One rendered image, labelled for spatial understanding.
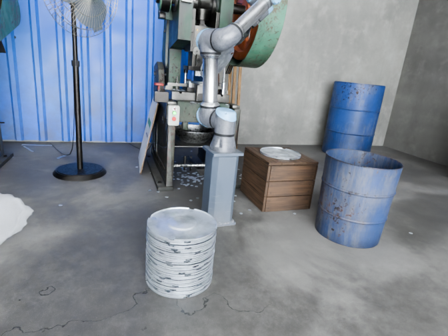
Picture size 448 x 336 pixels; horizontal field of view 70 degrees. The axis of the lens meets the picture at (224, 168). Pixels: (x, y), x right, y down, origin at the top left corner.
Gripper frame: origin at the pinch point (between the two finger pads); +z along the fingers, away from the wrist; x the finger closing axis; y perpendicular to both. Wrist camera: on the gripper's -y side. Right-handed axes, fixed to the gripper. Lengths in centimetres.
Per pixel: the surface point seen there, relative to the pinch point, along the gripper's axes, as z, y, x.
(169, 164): 83, 11, 36
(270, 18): -29.6, -18.5, 1.0
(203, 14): 5.0, -22.9, -35.4
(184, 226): 39, 102, 70
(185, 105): 49, -1, 10
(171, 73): 55, -31, -24
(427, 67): -138, -290, 120
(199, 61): 26.4, -15.8, -10.7
